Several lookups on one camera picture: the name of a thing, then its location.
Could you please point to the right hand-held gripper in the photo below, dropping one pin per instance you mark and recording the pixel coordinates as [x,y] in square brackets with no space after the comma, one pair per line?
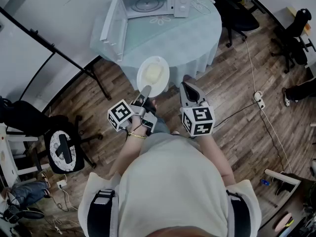
[198,121]

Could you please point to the person's jeans leg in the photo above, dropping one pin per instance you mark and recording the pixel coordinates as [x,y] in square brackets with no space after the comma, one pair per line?
[161,126]

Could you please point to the person's right forearm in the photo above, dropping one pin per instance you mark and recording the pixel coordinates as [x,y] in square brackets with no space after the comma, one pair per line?
[214,157]

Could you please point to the white power strip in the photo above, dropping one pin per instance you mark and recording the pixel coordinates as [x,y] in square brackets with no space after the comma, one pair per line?
[61,183]
[259,99]

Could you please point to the black jacket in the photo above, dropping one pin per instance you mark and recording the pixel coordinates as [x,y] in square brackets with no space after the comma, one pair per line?
[29,117]

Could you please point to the white microwave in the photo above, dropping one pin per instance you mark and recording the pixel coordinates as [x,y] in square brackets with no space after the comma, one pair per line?
[181,6]

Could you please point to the white round plate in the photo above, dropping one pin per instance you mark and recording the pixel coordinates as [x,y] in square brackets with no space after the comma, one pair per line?
[158,86]

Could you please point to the black metal frame stand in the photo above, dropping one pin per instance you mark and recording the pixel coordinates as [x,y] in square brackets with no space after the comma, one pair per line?
[61,54]

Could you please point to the light green tablecloth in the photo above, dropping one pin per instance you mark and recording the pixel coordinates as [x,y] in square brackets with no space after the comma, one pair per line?
[172,38]

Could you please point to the office chair with patterned seat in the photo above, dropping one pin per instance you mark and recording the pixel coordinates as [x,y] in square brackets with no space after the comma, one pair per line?
[63,149]

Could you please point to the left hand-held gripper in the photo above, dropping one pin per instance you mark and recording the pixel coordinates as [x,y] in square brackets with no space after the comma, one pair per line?
[121,115]

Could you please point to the person's cream shirt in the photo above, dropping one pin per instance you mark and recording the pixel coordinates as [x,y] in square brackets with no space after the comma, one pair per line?
[172,181]

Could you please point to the white shelf unit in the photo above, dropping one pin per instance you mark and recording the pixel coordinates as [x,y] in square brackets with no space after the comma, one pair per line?
[10,157]

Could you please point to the small blue item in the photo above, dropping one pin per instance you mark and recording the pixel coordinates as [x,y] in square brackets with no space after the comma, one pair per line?
[264,182]

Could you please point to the white desk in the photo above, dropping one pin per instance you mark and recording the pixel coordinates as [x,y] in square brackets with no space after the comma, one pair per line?
[284,15]

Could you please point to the person's left forearm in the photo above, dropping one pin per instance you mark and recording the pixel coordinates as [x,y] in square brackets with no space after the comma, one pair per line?
[128,152]

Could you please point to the white wooden frame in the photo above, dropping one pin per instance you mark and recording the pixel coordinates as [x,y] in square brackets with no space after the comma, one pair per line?
[284,178]

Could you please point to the black office chair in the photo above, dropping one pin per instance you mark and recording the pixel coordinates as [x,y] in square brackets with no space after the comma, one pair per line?
[293,41]
[234,13]

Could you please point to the pink round disc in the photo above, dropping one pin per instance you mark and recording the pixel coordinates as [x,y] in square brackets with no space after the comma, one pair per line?
[282,221]

